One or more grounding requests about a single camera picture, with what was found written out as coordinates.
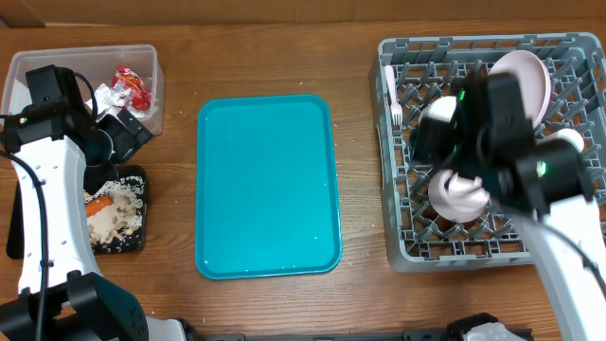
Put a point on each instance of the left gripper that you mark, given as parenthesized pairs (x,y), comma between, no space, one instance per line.
(128,141)

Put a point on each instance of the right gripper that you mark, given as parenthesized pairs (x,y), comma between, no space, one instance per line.
(425,142)

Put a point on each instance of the white tissue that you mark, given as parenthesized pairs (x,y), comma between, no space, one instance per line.
(110,101)

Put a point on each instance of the white bowl with rice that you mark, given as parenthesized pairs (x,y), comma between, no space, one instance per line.
(442,109)

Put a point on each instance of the pink round plate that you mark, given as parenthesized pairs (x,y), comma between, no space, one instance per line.
(533,78)

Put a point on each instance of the pink bowl with peanuts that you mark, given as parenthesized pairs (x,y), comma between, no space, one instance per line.
(456,198)

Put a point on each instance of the red snack wrapper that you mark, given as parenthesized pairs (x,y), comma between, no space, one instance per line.
(128,83)

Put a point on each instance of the white paper cup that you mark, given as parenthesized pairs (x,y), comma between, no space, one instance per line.
(566,134)

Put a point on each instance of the white plastic fork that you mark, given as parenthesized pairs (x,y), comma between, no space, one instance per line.
(395,107)

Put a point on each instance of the orange carrot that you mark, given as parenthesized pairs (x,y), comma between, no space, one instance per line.
(95,206)

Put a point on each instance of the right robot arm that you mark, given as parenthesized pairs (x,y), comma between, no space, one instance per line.
(555,211)

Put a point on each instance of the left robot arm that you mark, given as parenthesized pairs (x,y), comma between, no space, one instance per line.
(60,150)

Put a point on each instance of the grey dishwasher rack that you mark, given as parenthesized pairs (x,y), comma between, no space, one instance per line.
(417,238)

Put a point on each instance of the clear plastic bin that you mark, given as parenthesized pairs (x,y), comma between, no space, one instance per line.
(98,65)

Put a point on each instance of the black plastic tray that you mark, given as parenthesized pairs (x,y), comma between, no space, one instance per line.
(123,172)

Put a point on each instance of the pile of peanuts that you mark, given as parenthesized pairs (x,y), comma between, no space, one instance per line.
(119,218)

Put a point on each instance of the spilled white rice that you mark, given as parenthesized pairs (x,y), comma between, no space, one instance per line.
(132,185)

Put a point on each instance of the teal serving tray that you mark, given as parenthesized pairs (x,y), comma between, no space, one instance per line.
(266,194)

